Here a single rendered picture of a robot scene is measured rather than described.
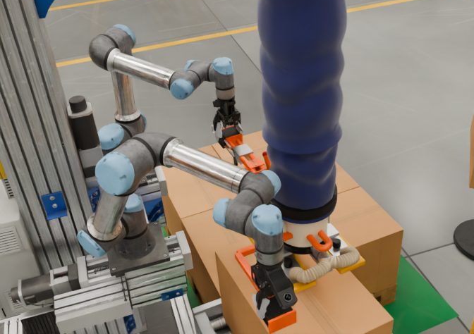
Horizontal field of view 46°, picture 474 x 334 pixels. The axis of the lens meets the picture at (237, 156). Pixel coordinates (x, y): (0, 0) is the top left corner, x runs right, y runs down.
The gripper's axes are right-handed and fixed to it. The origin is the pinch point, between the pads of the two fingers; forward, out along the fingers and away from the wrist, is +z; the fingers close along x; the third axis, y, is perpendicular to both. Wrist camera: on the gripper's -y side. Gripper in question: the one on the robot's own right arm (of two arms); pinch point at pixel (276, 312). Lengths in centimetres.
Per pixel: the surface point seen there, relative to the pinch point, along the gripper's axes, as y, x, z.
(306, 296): 23.2, -24.0, 29.7
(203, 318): 60, 4, 65
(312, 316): 14.8, -21.4, 29.8
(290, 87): 21, -18, -57
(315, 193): 19.5, -25.2, -19.1
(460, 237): 86, -173, 121
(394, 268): 67, -105, 97
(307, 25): 19, -22, -73
